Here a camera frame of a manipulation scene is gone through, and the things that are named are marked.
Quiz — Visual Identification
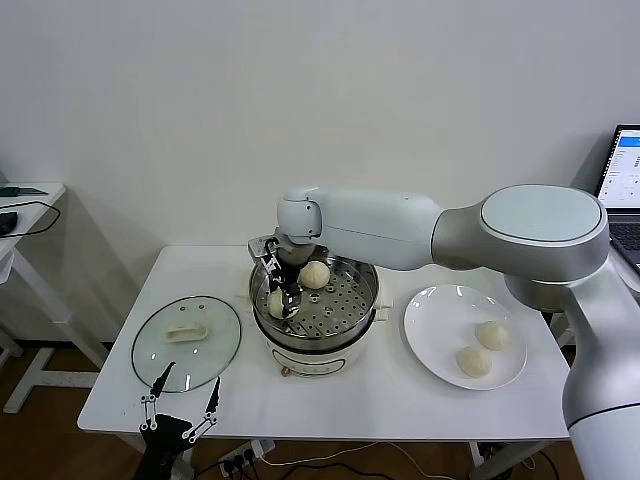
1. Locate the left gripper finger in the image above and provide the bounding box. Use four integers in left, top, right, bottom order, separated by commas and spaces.
139, 361, 177, 432
181, 376, 222, 442

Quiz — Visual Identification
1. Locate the grey open laptop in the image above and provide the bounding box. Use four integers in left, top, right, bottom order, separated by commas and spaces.
595, 124, 640, 274

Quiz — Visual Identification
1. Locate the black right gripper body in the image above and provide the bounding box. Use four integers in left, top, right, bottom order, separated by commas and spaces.
264, 238, 301, 290

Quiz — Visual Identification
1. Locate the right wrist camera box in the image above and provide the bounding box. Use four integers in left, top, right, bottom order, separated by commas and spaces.
248, 237, 281, 264

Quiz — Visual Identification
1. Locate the thin black cable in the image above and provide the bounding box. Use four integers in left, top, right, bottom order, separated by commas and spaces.
0, 199, 62, 240

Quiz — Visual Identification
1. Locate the perforated steel steamer basket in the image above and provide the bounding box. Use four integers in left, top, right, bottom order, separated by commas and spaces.
248, 238, 380, 354

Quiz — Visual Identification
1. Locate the flat green item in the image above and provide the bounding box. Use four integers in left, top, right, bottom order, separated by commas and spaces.
0, 184, 49, 199

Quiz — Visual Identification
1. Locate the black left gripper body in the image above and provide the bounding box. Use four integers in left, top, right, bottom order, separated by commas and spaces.
139, 413, 195, 480

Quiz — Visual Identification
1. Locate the white power strip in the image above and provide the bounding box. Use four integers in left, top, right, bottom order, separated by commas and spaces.
217, 440, 276, 476

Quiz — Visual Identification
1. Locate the thin white cable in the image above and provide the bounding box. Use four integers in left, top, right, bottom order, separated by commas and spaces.
269, 439, 381, 469

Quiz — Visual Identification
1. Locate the round white plate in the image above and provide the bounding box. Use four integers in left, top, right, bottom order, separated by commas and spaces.
403, 284, 528, 391

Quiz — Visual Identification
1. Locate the white side table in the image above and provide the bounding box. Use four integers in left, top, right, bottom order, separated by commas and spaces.
549, 249, 640, 351
0, 182, 109, 415

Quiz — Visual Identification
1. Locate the black plug with cable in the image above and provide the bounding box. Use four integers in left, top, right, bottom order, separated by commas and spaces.
192, 457, 239, 480

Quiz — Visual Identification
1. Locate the round glass pot lid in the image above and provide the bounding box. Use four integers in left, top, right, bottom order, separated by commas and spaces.
130, 296, 243, 395

